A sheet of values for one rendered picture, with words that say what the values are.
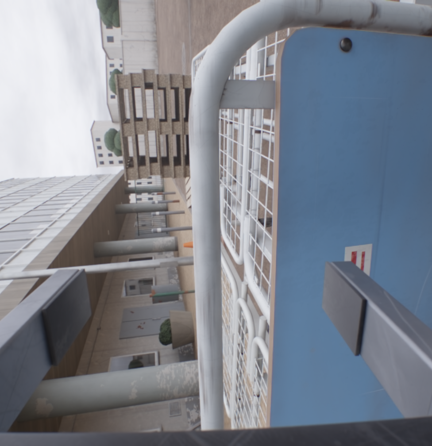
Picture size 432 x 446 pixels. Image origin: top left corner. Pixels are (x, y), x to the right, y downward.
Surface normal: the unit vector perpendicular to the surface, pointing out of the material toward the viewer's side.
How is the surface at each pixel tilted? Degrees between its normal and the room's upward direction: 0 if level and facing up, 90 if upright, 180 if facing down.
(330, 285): 10
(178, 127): 90
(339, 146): 90
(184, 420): 90
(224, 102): 90
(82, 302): 170
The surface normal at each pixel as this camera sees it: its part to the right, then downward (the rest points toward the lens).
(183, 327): 0.34, -0.31
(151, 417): -0.02, -0.97
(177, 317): 0.23, -0.83
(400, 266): 0.20, 0.25
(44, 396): 0.11, -0.57
